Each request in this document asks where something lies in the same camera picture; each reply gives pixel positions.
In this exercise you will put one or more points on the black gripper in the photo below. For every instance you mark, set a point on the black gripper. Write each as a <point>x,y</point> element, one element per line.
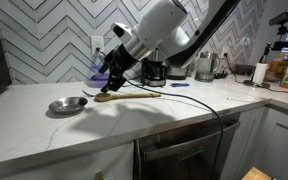
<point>122,63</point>

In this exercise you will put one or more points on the silver metal bowl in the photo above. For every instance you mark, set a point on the silver metal bowl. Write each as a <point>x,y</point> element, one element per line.
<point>67,105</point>

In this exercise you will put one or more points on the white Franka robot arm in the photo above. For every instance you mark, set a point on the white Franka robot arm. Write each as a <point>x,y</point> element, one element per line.
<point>164,23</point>

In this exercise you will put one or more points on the purple plastic food container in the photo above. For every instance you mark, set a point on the purple plastic food container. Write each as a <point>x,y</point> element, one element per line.
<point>97,81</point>

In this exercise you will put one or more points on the wooden spoon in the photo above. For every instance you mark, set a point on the wooden spoon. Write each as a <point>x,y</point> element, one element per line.
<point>134,96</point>

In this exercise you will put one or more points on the black steel coffee maker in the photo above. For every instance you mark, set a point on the black steel coffee maker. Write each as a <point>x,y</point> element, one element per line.
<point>154,71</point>

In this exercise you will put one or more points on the metal utensil pot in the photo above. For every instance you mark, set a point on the metal utensil pot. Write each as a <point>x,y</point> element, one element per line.
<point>177,73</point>

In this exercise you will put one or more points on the blue snack packet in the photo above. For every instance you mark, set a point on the blue snack packet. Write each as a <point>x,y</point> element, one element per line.
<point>180,85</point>

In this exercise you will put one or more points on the grey base cabinet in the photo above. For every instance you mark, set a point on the grey base cabinet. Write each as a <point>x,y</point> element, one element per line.
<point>67,166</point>

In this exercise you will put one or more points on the glass electric kettle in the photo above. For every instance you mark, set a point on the glass electric kettle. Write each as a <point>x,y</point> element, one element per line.
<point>205,68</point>

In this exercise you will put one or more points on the stainless steel dishwasher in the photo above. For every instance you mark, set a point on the stainless steel dishwasher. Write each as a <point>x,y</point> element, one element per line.
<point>184,150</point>

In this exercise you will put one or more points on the metal paper towel holder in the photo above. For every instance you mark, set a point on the metal paper towel holder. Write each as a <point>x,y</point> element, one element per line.
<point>249,83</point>

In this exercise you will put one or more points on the grey shaker cabinet door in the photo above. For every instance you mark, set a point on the grey shaker cabinet door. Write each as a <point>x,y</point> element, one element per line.
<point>244,146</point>
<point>284,146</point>

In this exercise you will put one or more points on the white paper towel roll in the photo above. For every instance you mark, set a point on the white paper towel roll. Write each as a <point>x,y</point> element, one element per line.
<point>260,73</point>

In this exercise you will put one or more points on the yellow bottle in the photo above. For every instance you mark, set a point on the yellow bottle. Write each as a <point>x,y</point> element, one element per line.
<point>275,68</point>

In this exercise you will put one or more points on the light wooden block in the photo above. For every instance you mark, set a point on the light wooden block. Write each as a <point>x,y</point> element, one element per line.
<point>255,175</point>

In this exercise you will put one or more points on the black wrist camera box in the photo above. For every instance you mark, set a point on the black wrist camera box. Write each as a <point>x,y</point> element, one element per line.
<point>106,65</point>

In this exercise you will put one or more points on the white wall outlet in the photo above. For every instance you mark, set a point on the white wall outlet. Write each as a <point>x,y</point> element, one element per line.
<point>97,41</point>
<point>224,50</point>

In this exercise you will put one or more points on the black camera stand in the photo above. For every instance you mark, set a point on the black camera stand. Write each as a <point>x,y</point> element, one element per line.
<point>281,31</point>

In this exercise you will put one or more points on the black stereo camera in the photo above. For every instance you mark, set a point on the black stereo camera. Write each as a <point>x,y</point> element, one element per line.
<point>284,16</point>

